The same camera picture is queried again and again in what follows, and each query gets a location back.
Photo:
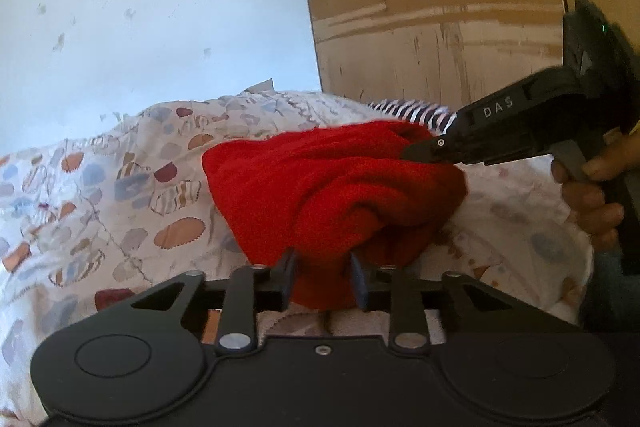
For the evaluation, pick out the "striped black white cloth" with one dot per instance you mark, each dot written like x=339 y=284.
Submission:
x=420 y=112

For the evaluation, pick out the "wooden board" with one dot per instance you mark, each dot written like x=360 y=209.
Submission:
x=425 y=7

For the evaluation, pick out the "grey pillow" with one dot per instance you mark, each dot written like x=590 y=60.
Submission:
x=262 y=86

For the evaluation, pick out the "person's right hand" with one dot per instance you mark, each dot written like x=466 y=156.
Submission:
x=590 y=207

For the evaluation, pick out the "patterned beige quilt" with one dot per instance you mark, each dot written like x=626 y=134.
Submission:
x=100 y=207

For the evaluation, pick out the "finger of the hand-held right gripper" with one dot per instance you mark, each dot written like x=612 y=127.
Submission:
x=425 y=149

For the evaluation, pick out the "red knitted sweater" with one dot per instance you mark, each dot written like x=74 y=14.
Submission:
x=310 y=187

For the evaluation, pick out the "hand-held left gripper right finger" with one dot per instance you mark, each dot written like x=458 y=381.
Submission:
x=359 y=282

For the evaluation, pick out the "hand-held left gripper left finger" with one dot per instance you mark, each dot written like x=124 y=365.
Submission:
x=287 y=279

